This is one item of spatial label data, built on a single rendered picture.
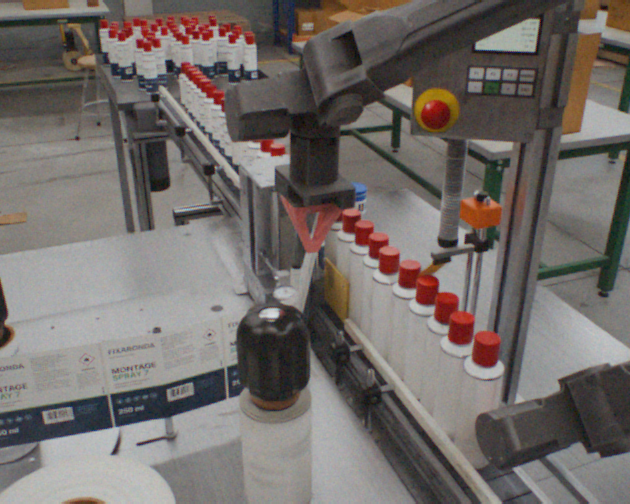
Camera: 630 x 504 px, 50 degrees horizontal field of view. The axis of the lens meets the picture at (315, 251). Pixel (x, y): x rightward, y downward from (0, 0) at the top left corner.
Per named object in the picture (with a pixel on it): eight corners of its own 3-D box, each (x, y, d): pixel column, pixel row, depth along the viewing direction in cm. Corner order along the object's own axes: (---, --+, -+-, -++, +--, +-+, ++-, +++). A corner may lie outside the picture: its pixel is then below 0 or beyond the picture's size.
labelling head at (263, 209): (243, 282, 138) (236, 163, 126) (302, 270, 142) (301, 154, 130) (264, 317, 126) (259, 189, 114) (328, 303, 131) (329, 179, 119)
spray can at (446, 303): (414, 402, 106) (423, 289, 96) (445, 398, 106) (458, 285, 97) (425, 425, 101) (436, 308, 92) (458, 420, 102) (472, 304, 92)
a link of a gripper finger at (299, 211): (293, 265, 81) (294, 192, 77) (273, 240, 87) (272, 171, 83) (345, 255, 83) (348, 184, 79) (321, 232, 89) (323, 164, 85)
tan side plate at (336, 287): (323, 299, 130) (323, 258, 126) (326, 298, 130) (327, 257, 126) (344, 326, 122) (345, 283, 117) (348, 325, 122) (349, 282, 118)
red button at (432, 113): (423, 95, 90) (421, 101, 87) (452, 97, 89) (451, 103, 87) (421, 123, 92) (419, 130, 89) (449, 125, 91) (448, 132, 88)
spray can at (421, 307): (395, 386, 109) (403, 275, 99) (422, 377, 111) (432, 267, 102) (414, 405, 105) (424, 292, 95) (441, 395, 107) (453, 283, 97)
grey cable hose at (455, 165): (432, 242, 111) (443, 117, 102) (450, 238, 112) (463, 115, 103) (443, 251, 108) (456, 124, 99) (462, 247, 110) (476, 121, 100)
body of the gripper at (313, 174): (304, 211, 75) (305, 147, 72) (273, 179, 83) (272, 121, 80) (357, 203, 77) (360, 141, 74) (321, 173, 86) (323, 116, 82)
